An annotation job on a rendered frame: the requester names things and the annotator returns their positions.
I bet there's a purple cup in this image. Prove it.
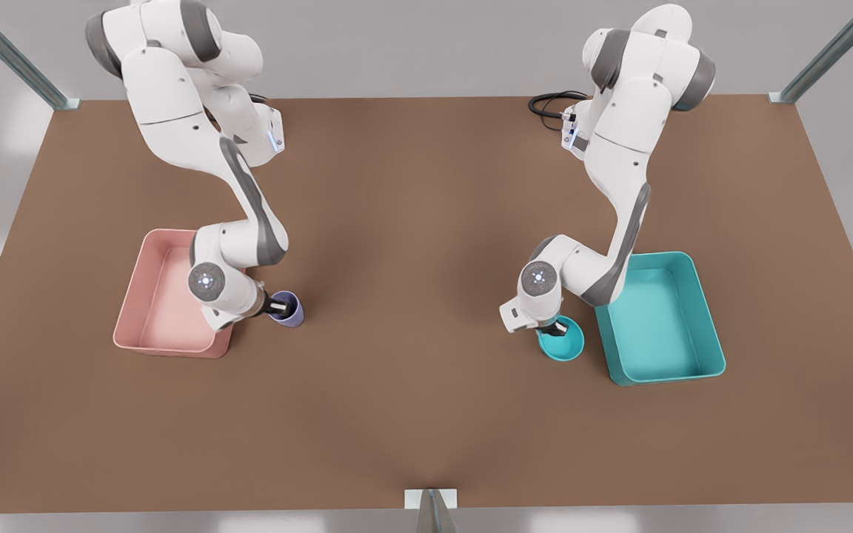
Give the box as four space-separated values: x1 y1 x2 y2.
268 290 305 328

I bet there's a teal bowl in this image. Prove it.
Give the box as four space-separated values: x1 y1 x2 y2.
535 315 586 362

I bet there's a teal box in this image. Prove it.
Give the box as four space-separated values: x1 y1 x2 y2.
594 251 726 386

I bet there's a pink box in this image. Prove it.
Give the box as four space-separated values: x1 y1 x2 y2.
113 228 247 360

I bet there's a silver frame post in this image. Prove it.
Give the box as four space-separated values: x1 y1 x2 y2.
404 488 458 533
0 0 81 111
768 0 853 104

